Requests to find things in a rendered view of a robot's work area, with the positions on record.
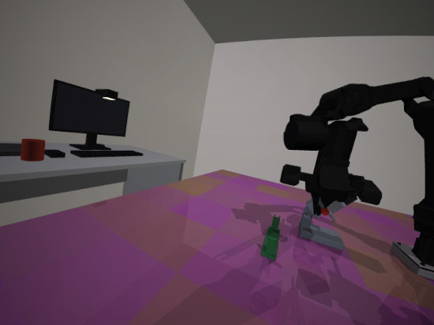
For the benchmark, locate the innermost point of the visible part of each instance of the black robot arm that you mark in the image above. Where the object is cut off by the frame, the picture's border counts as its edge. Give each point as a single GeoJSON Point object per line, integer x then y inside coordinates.
{"type": "Point", "coordinates": [313, 133]}

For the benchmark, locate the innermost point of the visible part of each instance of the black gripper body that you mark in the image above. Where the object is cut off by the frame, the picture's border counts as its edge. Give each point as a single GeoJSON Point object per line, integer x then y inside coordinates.
{"type": "Point", "coordinates": [291, 175]}

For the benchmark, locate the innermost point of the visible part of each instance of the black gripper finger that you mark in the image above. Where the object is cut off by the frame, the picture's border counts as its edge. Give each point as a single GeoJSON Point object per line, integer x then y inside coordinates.
{"type": "Point", "coordinates": [315, 198]}
{"type": "Point", "coordinates": [326, 203]}

